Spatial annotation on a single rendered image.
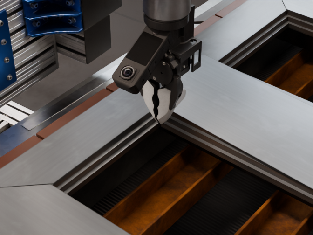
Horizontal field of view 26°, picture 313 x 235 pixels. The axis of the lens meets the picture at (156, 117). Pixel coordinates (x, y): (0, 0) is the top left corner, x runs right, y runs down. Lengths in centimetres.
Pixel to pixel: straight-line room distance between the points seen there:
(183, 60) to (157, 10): 11
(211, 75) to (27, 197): 44
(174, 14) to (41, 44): 58
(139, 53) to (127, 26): 206
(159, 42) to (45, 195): 29
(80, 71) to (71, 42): 128
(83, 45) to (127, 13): 169
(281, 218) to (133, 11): 210
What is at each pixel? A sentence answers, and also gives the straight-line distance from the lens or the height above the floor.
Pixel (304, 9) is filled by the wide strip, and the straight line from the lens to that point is 154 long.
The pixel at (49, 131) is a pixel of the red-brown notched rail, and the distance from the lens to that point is 121.
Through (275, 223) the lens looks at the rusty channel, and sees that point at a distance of 125.
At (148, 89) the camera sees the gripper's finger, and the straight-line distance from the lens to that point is 114.
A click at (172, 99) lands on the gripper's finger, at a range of 111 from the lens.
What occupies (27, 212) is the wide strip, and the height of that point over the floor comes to 85.
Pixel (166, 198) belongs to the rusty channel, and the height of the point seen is 68.
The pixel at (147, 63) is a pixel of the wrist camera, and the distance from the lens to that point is 104.
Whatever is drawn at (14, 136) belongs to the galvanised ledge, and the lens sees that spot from 144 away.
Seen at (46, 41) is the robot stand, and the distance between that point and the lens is 156.
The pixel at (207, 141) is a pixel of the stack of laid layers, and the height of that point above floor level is 83.
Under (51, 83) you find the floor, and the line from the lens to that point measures 277.
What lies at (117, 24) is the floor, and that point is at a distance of 313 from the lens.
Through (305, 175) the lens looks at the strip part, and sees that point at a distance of 110.
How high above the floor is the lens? 158
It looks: 38 degrees down
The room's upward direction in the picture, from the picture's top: straight up
